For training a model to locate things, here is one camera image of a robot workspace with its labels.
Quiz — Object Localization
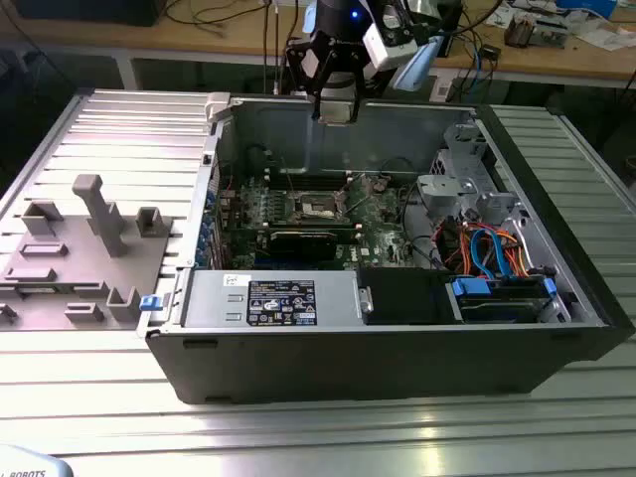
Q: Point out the grey parts rack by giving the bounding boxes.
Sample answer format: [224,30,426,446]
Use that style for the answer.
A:
[0,173,175,332]

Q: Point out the black open PC case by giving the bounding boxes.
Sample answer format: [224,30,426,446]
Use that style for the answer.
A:
[136,91,636,406]

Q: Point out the CPU socket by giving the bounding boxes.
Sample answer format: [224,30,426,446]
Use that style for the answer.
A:
[292,190,349,224]

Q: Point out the tall black device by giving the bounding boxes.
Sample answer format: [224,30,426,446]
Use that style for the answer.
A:
[436,0,464,59]

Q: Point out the silver CPU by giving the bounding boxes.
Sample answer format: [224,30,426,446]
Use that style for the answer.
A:
[316,112,360,127]

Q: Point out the white printed card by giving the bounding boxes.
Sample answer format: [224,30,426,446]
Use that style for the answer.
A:
[484,7,513,29]

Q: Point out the wooden desk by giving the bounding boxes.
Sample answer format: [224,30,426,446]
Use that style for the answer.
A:
[0,0,636,90]

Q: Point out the white papers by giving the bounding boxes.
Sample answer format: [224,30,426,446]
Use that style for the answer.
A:
[578,27,636,52]

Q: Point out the orange wire bundle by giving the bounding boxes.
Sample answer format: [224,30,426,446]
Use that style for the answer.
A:
[436,223,536,277]

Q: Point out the white case latch handle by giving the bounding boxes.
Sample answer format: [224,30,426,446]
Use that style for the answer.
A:
[205,91,233,123]

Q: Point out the grey power supply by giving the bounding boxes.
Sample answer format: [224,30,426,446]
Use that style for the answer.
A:
[181,269,362,329]

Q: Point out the blue cable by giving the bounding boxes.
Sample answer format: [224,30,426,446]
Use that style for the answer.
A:
[471,47,491,93]

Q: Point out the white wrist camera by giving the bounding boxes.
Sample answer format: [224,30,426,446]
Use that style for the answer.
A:
[362,19,419,71]

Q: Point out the grey metal part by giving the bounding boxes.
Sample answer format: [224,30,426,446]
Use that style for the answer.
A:
[534,17,568,50]

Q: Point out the copper heat sink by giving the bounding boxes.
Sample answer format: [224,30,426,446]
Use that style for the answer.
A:
[504,13,537,49]

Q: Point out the hard disk in blue carrier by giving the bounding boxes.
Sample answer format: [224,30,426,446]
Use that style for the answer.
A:
[444,275,557,325]

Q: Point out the black graphics card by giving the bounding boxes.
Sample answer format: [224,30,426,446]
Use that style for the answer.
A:
[267,228,339,262]

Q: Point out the perforated metal disk cage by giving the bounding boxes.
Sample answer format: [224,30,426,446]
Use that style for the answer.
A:
[429,121,491,175]

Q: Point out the grey metal cage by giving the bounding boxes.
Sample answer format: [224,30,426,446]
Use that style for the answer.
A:
[414,173,476,220]

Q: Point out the black box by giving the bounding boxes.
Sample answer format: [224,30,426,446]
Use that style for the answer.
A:
[12,0,161,27]

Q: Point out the green motherboard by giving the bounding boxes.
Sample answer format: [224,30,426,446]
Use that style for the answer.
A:
[218,171,416,272]

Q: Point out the blue wire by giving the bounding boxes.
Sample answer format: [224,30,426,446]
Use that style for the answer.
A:
[469,227,516,279]

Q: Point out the blue box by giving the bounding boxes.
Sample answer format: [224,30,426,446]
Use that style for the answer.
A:
[555,0,619,19]

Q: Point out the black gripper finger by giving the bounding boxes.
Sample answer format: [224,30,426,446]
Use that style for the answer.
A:
[286,31,327,120]
[350,59,372,124]

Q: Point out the black wire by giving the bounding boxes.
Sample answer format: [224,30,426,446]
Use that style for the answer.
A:
[399,181,451,272]

